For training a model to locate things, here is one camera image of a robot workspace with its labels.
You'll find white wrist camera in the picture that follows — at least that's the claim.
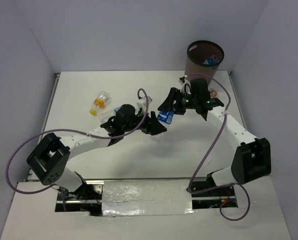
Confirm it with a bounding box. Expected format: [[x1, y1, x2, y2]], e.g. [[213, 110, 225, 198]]
[[179, 75, 191, 95], [135, 96, 152, 113]]

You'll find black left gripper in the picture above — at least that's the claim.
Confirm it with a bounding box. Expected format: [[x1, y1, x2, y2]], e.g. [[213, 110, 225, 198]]
[[122, 108, 167, 136]]

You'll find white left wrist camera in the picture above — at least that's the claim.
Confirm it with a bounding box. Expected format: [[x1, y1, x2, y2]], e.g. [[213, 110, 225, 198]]
[[135, 96, 152, 113]]

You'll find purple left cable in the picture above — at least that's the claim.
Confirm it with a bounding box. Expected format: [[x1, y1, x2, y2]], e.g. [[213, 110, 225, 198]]
[[5, 87, 152, 213]]

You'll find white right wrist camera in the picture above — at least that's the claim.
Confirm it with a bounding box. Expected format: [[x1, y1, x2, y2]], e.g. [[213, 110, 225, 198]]
[[179, 75, 191, 95]]

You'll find blue label bottle horizontal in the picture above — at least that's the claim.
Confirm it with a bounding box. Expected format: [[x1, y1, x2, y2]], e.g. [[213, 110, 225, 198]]
[[98, 107, 120, 124]]

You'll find silver foil sheet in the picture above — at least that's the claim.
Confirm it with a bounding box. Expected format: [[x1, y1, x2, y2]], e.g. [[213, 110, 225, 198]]
[[101, 179, 194, 217]]

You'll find red cap small bottle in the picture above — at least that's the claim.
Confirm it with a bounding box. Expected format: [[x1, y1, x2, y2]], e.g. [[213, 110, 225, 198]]
[[209, 88, 218, 99]]

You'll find yellow cap small bottle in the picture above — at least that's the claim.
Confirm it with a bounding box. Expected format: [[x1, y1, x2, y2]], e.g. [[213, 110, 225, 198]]
[[89, 108, 99, 116]]

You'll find orange cap clear bottle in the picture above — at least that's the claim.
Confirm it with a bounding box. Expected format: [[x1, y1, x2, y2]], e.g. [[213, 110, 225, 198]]
[[93, 90, 110, 108]]

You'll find brown waste bin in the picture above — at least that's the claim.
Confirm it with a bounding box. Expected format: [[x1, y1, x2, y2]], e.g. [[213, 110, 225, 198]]
[[184, 40, 225, 86]]

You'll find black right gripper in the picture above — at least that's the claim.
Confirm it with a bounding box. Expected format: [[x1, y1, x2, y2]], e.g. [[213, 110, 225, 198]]
[[158, 87, 198, 115]]

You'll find crushed bottle blue cap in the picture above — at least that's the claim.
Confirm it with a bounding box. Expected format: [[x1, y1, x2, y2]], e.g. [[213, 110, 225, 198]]
[[203, 54, 220, 69]]

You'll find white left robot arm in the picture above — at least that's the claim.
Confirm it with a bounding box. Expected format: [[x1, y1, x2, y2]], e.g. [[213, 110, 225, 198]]
[[26, 104, 167, 199]]

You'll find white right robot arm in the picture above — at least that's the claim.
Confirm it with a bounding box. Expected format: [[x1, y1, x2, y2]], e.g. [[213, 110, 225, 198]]
[[158, 78, 272, 196]]

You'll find blue label bottle white cap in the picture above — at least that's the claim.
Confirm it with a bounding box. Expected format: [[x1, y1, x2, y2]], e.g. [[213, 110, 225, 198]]
[[151, 111, 174, 143]]

